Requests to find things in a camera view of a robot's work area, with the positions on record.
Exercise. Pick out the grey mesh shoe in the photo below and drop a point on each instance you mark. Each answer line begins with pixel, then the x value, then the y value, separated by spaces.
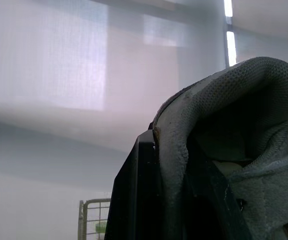
pixel 233 82

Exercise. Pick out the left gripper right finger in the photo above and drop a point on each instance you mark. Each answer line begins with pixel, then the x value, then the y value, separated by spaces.
pixel 208 200

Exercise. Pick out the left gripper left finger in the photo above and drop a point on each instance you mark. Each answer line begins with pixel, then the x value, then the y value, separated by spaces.
pixel 136 195

